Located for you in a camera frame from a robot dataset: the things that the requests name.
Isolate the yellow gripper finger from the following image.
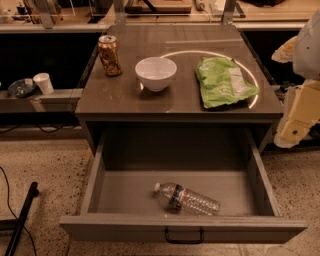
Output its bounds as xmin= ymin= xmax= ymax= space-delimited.
xmin=271 ymin=36 xmax=297 ymax=63
xmin=274 ymin=80 xmax=320 ymax=148

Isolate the clear plastic water bottle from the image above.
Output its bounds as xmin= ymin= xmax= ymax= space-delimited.
xmin=154 ymin=183 xmax=220 ymax=216

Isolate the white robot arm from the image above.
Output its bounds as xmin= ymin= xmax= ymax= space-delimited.
xmin=271 ymin=10 xmax=320 ymax=148

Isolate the open grey top drawer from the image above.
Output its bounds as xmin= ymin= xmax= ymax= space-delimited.
xmin=60 ymin=125 xmax=307 ymax=244

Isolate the green chip bag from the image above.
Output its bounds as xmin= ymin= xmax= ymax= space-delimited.
xmin=195 ymin=57 xmax=259 ymax=109

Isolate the white ceramic bowl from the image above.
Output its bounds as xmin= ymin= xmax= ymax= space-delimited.
xmin=135 ymin=57 xmax=177 ymax=92

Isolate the gold patterned drink can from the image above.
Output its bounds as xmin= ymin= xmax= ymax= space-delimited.
xmin=98 ymin=35 xmax=122 ymax=76

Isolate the grey low side shelf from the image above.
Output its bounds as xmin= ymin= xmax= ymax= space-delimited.
xmin=0 ymin=88 xmax=83 ymax=114

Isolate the white paper cup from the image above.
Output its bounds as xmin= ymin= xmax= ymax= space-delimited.
xmin=33 ymin=73 xmax=54 ymax=94

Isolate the dark round dish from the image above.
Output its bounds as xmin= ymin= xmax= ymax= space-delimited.
xmin=8 ymin=78 xmax=37 ymax=98

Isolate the black metal stand leg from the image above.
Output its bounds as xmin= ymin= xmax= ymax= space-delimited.
xmin=5 ymin=182 xmax=39 ymax=256

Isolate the black drawer handle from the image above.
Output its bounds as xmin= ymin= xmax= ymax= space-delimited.
xmin=164 ymin=227 xmax=204 ymax=245

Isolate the black floor cable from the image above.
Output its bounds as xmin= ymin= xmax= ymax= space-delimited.
xmin=0 ymin=165 xmax=38 ymax=256

